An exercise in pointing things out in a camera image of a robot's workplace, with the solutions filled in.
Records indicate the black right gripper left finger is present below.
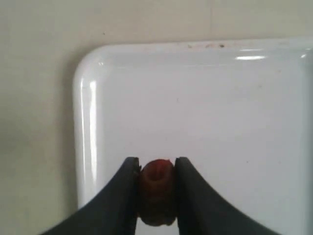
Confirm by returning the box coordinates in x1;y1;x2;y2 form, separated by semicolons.
43;157;140;235

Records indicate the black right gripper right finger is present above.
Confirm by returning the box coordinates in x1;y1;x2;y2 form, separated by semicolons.
175;157;276;235

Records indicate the red ball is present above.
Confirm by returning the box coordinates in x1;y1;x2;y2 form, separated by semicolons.
137;159;177;227

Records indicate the white rectangular plastic tray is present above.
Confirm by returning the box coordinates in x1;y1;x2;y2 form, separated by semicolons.
73;37;313;235

